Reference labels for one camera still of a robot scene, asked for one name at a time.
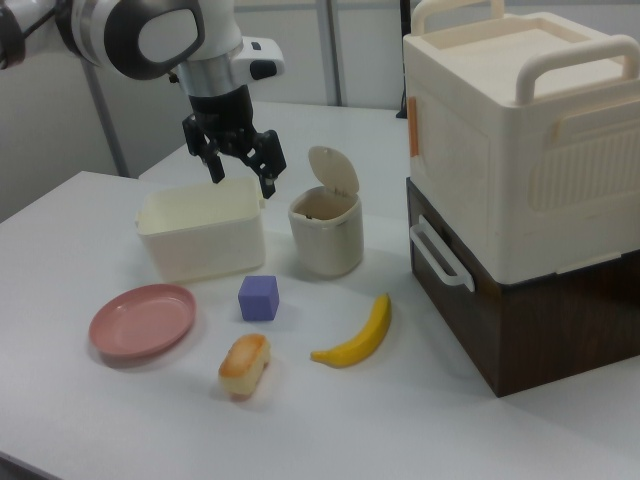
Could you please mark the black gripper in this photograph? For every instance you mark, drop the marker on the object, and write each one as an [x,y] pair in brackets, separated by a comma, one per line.
[222,115]

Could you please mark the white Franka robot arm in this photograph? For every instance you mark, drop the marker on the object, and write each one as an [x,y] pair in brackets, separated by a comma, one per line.
[215,30]

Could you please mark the cream trash can with lid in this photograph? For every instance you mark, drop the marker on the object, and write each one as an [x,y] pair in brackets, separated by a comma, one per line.
[325,245]

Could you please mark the white square plastic bin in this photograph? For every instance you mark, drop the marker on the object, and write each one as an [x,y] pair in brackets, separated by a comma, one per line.
[200,250]

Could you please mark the purple foam cube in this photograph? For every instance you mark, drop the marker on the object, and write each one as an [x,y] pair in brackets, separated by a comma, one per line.
[257,300]

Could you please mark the orange tape strip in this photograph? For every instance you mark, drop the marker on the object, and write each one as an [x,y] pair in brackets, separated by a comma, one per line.
[414,127]

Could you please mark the pink plastic plate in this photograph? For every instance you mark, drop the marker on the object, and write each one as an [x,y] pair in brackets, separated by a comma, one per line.
[140,322]

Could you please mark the toy bread loaf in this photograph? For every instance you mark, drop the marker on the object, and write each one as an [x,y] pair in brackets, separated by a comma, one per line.
[242,365]

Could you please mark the yellow toy banana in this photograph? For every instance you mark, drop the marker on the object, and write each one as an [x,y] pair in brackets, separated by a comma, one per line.
[360,340]

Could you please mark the dark brown drawer box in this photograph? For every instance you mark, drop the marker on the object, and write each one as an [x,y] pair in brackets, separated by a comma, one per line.
[550,335]

